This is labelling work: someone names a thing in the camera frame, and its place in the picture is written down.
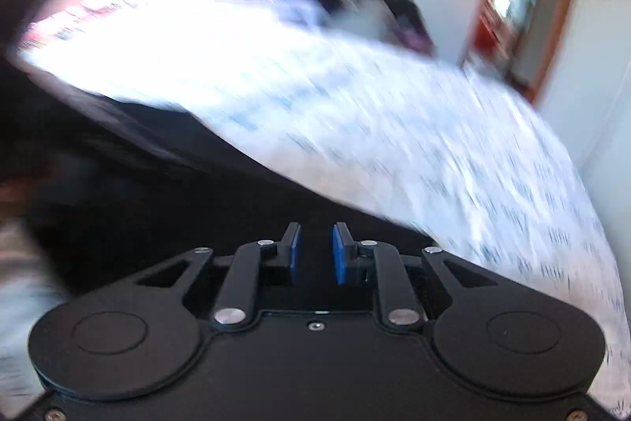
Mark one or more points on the black pants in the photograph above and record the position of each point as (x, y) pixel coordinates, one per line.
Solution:
(148, 204)

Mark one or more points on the wooden door frame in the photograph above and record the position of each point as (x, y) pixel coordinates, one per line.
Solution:
(557, 6)

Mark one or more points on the blue striped bedding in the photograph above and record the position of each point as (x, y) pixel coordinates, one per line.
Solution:
(300, 11)

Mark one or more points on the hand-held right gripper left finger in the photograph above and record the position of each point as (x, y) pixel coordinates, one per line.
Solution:
(295, 253)

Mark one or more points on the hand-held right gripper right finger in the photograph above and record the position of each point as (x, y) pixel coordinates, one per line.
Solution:
(339, 253)

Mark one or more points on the white wardrobe with flower stickers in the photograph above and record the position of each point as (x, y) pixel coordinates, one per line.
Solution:
(601, 31)

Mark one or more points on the white script printed blanket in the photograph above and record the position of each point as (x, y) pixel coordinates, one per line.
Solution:
(345, 105)

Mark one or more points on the black backpack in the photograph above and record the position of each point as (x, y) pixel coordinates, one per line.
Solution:
(411, 24)

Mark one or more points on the floral striped quilt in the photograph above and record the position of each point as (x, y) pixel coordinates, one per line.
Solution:
(74, 19)

